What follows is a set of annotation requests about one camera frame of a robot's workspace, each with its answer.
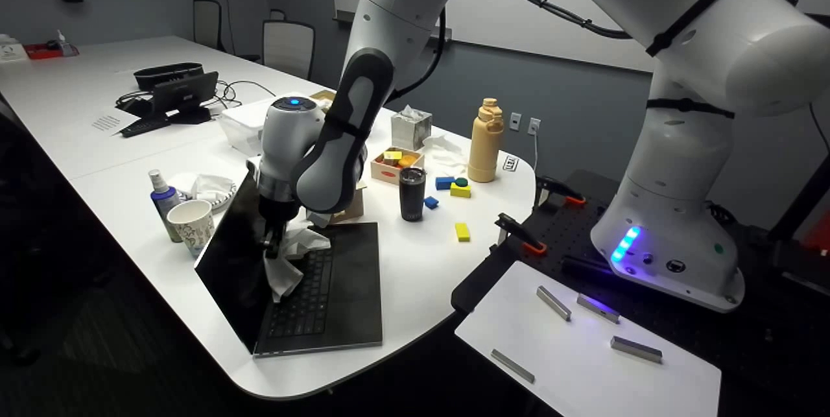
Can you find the small blue block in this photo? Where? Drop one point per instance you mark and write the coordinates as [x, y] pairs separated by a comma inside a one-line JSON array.
[[431, 202]]

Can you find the brown cardboard piece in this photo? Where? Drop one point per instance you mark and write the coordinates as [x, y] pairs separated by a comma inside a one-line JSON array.
[[350, 206]]

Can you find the black clamp with orange tips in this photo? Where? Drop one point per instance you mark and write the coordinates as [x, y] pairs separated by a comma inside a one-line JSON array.
[[561, 190], [519, 232]]

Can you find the wooden box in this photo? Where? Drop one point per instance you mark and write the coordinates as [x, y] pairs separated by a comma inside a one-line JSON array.
[[389, 174]]

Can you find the grey tissue box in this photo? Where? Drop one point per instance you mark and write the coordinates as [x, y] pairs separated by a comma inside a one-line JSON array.
[[410, 128]]

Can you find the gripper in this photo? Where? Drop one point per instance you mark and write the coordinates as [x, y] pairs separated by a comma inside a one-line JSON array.
[[277, 211]]

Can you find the black remote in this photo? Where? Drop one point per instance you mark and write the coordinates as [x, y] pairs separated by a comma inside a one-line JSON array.
[[144, 126]]

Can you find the office chair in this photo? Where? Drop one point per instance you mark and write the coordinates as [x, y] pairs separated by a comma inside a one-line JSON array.
[[277, 14], [207, 21], [288, 47]]

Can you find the small clear bottle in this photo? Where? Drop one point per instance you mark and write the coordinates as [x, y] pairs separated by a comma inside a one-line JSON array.
[[65, 44]]

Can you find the patterned paper cup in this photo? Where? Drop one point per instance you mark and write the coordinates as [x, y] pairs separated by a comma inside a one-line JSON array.
[[192, 226]]

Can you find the tan water bottle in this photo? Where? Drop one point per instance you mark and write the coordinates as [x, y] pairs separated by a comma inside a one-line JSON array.
[[485, 144]]

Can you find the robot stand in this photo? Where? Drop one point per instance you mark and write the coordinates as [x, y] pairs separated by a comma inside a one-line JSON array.
[[765, 352]]

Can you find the green round block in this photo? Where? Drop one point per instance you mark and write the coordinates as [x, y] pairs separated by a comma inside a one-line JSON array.
[[461, 181]]

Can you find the grey metal bar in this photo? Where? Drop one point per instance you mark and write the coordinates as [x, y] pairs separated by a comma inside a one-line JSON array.
[[598, 308], [554, 303], [513, 366], [636, 349]]

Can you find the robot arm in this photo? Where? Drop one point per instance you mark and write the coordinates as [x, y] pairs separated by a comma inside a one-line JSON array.
[[655, 164]]

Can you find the crumpled white tissue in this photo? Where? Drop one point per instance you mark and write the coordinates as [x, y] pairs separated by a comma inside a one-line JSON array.
[[447, 156]]

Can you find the black laptop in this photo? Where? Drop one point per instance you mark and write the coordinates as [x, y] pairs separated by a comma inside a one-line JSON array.
[[337, 287]]

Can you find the white box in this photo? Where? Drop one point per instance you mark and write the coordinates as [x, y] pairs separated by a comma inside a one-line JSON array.
[[11, 48]]

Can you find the orange block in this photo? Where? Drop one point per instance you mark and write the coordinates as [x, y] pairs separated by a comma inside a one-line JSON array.
[[408, 161]]

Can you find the white tissue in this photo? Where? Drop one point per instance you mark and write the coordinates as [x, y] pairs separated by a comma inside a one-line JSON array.
[[447, 156], [285, 274]]

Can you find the black tumbler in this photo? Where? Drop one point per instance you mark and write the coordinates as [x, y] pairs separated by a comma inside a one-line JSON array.
[[412, 196]]

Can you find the brown cardboard box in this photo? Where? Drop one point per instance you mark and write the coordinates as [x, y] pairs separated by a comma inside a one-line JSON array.
[[322, 98]]

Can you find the wall socket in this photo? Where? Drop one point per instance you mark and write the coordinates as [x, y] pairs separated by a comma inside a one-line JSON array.
[[533, 126], [515, 121]]

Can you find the red tray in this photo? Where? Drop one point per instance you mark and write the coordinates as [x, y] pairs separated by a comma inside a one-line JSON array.
[[42, 51]]

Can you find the white board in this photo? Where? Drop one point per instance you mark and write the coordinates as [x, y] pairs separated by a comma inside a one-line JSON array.
[[583, 365]]

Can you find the black tablet on stand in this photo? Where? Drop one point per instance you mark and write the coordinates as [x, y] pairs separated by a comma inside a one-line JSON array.
[[185, 93]]

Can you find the clear plastic container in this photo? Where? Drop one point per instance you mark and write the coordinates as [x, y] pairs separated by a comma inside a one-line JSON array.
[[243, 125]]

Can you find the sheet of paper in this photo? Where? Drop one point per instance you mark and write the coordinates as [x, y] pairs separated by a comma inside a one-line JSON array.
[[113, 122]]

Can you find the yellow block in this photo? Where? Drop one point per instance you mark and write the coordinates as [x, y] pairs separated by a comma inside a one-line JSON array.
[[392, 157], [461, 191], [462, 232]]

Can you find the blue spray bottle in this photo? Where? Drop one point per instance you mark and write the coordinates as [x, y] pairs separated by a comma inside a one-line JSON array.
[[163, 200]]

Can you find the black and white label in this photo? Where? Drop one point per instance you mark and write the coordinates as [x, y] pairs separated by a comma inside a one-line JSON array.
[[510, 163]]

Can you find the crumpled white cloth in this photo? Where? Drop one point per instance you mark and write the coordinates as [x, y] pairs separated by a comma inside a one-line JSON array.
[[207, 189]]

